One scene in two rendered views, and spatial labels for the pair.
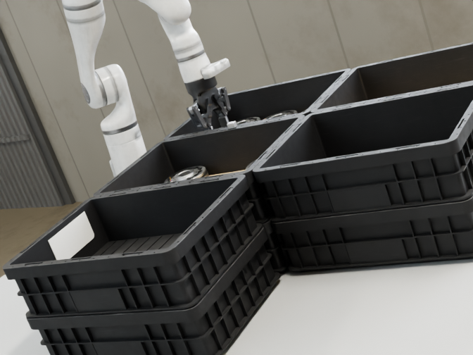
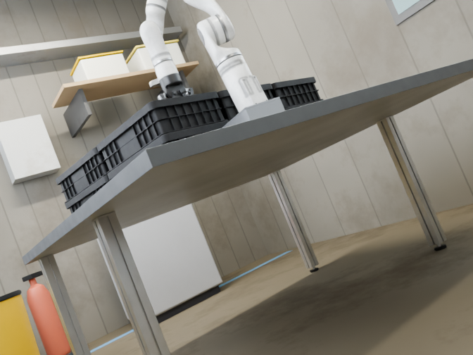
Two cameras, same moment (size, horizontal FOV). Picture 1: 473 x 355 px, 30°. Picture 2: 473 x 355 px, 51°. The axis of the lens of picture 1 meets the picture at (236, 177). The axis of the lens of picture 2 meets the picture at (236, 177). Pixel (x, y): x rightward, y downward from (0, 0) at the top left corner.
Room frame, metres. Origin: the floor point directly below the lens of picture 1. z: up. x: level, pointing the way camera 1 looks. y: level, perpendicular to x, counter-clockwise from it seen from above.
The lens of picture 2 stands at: (3.73, 0.43, 0.51)
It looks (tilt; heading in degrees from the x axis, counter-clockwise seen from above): 4 degrees up; 192
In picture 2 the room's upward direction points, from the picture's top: 22 degrees counter-clockwise
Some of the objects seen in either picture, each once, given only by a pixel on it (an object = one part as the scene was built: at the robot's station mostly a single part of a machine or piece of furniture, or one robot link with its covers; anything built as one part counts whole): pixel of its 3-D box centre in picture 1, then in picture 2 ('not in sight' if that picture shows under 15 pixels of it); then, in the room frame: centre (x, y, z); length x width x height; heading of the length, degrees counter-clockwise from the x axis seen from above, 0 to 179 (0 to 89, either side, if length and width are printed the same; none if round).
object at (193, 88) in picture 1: (204, 92); (173, 88); (2.09, 0.00, 1.00); 0.08 x 0.08 x 0.09
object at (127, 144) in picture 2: (265, 127); (161, 135); (2.07, -0.11, 0.87); 0.40 x 0.30 x 0.11; 56
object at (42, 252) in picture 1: (136, 250); (268, 113); (1.57, 0.22, 0.87); 0.40 x 0.30 x 0.11; 56
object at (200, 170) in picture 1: (185, 176); not in sight; (1.94, 0.11, 0.86); 0.10 x 0.10 x 0.01
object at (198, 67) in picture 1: (200, 63); (163, 72); (2.08, -0.01, 1.07); 0.11 x 0.09 x 0.06; 48
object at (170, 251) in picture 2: not in sight; (148, 230); (0.07, -1.15, 0.64); 0.65 x 0.55 x 1.29; 137
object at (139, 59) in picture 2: not in sight; (155, 63); (-0.49, -0.74, 2.03); 0.44 x 0.37 x 0.24; 137
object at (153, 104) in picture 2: (258, 108); (156, 122); (2.07, -0.11, 0.92); 0.40 x 0.30 x 0.02; 56
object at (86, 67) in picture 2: not in sight; (101, 74); (-0.10, -1.11, 2.02); 0.40 x 0.33 x 0.22; 137
